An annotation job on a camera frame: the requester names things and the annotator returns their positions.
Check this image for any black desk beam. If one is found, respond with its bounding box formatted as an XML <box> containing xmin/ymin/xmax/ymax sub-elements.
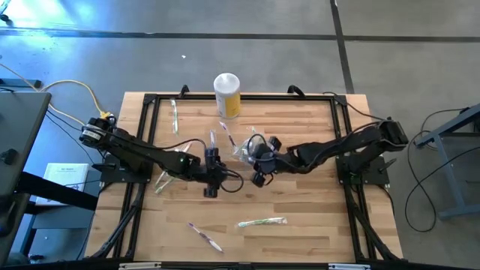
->
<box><xmin>14</xmin><ymin>170</ymin><xmax>99</xmax><ymax>212</ymax></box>

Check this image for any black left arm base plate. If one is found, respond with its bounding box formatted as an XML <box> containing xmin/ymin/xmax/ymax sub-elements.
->
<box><xmin>97</xmin><ymin>153</ymin><xmax>155</xmax><ymax>185</ymax></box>

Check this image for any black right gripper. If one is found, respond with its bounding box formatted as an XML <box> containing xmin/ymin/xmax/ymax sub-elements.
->
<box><xmin>250</xmin><ymin>136</ymin><xmax>293</xmax><ymax>188</ymax></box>

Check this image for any black floor bar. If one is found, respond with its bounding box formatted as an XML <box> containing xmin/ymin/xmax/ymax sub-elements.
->
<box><xmin>0</xmin><ymin>77</ymin><xmax>43</xmax><ymax>89</ymax></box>

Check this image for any white booklet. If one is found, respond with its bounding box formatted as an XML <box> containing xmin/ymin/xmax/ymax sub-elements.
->
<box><xmin>35</xmin><ymin>162</ymin><xmax>91</xmax><ymax>207</ymax></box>

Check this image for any yellow cable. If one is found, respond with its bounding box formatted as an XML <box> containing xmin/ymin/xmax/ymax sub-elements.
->
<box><xmin>0</xmin><ymin>61</ymin><xmax>113</xmax><ymax>127</ymax></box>

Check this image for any black floor cable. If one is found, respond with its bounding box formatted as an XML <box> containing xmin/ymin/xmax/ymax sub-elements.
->
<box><xmin>406</xmin><ymin>107</ymin><xmax>472</xmax><ymax>151</ymax></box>
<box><xmin>403</xmin><ymin>144</ymin><xmax>480</xmax><ymax>233</ymax></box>
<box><xmin>43</xmin><ymin>108</ymin><xmax>110</xmax><ymax>166</ymax></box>

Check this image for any purple white toothbrush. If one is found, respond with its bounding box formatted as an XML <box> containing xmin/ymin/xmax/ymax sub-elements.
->
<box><xmin>186</xmin><ymin>221</ymin><xmax>225</xmax><ymax>254</ymax></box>
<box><xmin>218</xmin><ymin>120</ymin><xmax>238</xmax><ymax>148</ymax></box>

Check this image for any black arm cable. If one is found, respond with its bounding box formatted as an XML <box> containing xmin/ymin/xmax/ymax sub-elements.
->
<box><xmin>322</xmin><ymin>91</ymin><xmax>391</xmax><ymax>123</ymax></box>
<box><xmin>149</xmin><ymin>137</ymin><xmax>245</xmax><ymax>194</ymax></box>

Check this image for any green white toothbrush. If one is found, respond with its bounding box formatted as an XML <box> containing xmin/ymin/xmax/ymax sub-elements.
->
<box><xmin>235</xmin><ymin>216</ymin><xmax>289</xmax><ymax>229</ymax></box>
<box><xmin>153</xmin><ymin>169</ymin><xmax>178</xmax><ymax>195</ymax></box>
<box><xmin>169</xmin><ymin>97</ymin><xmax>180</xmax><ymax>136</ymax></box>

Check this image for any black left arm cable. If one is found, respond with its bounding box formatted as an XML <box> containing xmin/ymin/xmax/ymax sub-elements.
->
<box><xmin>149</xmin><ymin>137</ymin><xmax>245</xmax><ymax>194</ymax></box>

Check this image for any black aluminium table frame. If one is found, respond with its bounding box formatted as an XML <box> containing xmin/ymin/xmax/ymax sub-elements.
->
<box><xmin>84</xmin><ymin>91</ymin><xmax>404</xmax><ymax>263</ymax></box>

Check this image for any grey desk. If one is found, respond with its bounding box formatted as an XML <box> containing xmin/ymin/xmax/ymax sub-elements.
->
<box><xmin>0</xmin><ymin>91</ymin><xmax>53</xmax><ymax>256</ymax></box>

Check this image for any white canister yellow label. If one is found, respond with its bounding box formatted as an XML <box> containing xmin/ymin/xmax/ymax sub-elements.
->
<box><xmin>212</xmin><ymin>72</ymin><xmax>242</xmax><ymax>120</ymax></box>

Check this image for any black knob on desk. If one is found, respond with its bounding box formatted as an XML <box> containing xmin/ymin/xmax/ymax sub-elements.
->
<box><xmin>0</xmin><ymin>148</ymin><xmax>20</xmax><ymax>166</ymax></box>

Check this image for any blue-grey steel table frame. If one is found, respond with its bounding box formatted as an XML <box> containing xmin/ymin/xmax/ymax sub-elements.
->
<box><xmin>413</xmin><ymin>103</ymin><xmax>480</xmax><ymax>221</ymax></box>

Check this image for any clear acrylic organizer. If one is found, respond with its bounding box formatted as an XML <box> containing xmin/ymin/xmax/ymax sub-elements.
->
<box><xmin>231</xmin><ymin>125</ymin><xmax>269</xmax><ymax>168</ymax></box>

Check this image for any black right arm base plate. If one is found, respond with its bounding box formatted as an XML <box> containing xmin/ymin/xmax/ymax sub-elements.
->
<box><xmin>334</xmin><ymin>155</ymin><xmax>391</xmax><ymax>187</ymax></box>

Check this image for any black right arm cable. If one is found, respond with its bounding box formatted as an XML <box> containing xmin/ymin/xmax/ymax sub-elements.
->
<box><xmin>322</xmin><ymin>91</ymin><xmax>391</xmax><ymax>123</ymax></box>

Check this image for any silver frame bracket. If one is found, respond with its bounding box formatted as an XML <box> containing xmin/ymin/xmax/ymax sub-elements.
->
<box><xmin>118</xmin><ymin>262</ymin><xmax>163</xmax><ymax>270</ymax></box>
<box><xmin>328</xmin><ymin>263</ymin><xmax>372</xmax><ymax>270</ymax></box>

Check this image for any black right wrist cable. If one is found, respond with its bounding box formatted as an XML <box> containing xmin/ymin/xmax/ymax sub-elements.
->
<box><xmin>245</xmin><ymin>133</ymin><xmax>268</xmax><ymax>158</ymax></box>

